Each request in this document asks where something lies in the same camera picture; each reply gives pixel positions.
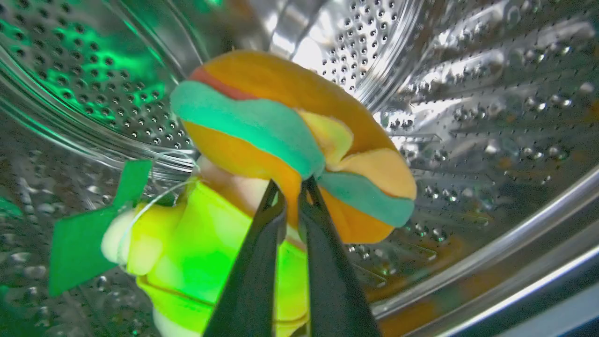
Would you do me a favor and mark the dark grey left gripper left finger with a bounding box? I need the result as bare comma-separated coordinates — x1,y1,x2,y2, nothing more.
202,180,287,337

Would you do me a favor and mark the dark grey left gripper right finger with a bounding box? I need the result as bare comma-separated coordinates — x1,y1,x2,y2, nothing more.
298,177,380,337

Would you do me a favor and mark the orange teal burger plush toy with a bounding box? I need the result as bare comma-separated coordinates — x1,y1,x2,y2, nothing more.
169,50,417,245

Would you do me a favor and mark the neon yellow plush doll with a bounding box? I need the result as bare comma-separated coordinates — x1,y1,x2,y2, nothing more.
101,156,310,337

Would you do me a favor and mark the perforated steel washing machine drum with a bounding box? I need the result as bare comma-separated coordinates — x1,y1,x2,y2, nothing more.
0,0,599,337

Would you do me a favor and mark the green paper hang tag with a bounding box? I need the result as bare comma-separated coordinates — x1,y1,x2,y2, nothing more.
48,160,153,297

